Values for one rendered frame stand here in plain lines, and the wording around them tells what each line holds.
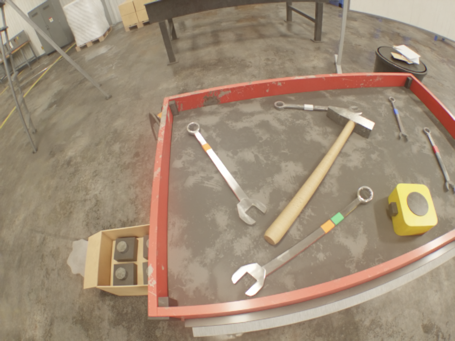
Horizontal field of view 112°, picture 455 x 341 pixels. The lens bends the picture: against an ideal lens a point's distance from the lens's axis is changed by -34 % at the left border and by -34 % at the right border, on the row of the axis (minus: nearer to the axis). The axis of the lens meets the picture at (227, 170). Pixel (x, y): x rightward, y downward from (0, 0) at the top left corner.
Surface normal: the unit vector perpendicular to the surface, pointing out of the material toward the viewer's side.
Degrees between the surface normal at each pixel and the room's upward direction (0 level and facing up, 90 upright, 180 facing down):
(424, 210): 0
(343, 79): 90
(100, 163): 0
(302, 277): 0
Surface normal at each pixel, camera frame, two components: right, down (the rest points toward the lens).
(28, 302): -0.12, -0.61
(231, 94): 0.11, 0.77
